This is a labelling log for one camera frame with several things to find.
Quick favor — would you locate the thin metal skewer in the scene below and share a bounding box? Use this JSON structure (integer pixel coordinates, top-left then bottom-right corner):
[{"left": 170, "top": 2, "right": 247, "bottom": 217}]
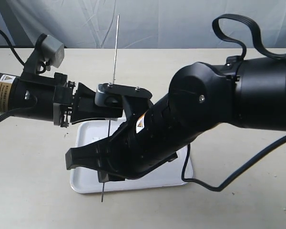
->
[{"left": 101, "top": 14, "right": 120, "bottom": 203}]

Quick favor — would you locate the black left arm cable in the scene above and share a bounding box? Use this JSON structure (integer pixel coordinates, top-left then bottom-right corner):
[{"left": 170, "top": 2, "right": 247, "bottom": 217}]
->
[{"left": 0, "top": 25, "right": 27, "bottom": 70}]

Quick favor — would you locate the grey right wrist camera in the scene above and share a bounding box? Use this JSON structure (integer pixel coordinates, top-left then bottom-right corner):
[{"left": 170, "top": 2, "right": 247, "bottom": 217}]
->
[{"left": 94, "top": 83, "right": 152, "bottom": 108}]

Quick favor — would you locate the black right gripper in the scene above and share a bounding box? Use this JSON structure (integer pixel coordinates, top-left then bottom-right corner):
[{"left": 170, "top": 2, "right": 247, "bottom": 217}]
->
[{"left": 65, "top": 116, "right": 179, "bottom": 183}]

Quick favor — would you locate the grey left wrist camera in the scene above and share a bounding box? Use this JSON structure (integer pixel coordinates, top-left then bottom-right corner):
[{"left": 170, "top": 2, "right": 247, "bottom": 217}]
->
[{"left": 35, "top": 33, "right": 64, "bottom": 68}]

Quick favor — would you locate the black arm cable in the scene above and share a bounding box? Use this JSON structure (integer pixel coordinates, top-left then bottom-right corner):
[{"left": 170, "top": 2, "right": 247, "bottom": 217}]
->
[
  {"left": 0, "top": 25, "right": 27, "bottom": 70},
  {"left": 181, "top": 131, "right": 286, "bottom": 193}
]

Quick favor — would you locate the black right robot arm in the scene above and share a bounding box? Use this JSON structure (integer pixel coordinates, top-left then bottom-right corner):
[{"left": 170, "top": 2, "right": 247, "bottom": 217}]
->
[{"left": 65, "top": 53, "right": 286, "bottom": 183}]

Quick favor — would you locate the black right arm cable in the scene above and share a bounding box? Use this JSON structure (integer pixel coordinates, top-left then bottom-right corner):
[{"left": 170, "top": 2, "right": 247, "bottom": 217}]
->
[{"left": 181, "top": 131, "right": 286, "bottom": 193}]

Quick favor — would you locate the white plastic tray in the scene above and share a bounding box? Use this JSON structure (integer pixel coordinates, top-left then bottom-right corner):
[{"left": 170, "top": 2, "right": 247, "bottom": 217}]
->
[{"left": 70, "top": 121, "right": 188, "bottom": 194}]

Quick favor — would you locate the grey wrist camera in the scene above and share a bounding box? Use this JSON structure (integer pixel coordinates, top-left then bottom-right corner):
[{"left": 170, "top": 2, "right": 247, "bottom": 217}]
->
[
  {"left": 35, "top": 33, "right": 64, "bottom": 68},
  {"left": 94, "top": 83, "right": 152, "bottom": 108}
]

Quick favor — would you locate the black flat ribbon cable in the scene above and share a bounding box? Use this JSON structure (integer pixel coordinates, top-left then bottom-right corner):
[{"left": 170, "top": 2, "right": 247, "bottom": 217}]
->
[{"left": 212, "top": 13, "right": 286, "bottom": 64}]

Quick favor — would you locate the white backdrop cloth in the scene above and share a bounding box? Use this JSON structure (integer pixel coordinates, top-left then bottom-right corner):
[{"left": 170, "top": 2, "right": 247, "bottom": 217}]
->
[{"left": 0, "top": 0, "right": 286, "bottom": 49}]

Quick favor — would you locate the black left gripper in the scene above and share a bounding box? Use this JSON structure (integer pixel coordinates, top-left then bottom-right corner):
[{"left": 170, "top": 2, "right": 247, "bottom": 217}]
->
[{"left": 13, "top": 73, "right": 123, "bottom": 127}]

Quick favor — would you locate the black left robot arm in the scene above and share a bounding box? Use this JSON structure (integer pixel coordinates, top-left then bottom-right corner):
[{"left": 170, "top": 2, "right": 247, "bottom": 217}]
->
[{"left": 0, "top": 73, "right": 100, "bottom": 127}]

